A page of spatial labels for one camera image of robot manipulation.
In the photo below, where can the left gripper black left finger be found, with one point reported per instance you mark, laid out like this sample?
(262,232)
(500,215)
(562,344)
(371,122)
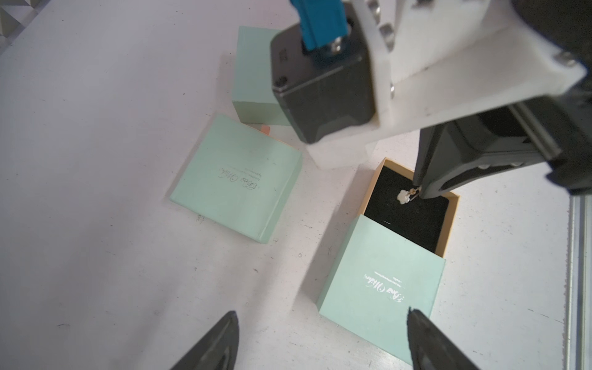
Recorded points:
(217,350)

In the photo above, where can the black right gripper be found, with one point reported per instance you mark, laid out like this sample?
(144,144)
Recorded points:
(557,125)

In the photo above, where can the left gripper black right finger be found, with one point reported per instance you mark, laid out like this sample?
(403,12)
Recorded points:
(430,348)

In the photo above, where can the pearl flower drop earring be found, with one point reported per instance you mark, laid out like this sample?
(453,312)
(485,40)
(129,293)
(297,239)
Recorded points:
(404,197)

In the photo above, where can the mint green drawer jewelry box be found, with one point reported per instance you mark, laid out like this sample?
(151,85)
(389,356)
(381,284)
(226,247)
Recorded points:
(240,178)

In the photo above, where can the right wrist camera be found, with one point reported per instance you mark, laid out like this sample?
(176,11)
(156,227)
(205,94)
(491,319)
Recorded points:
(352,73)

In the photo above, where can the aluminium front rail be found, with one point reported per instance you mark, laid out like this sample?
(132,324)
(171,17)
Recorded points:
(577,336)

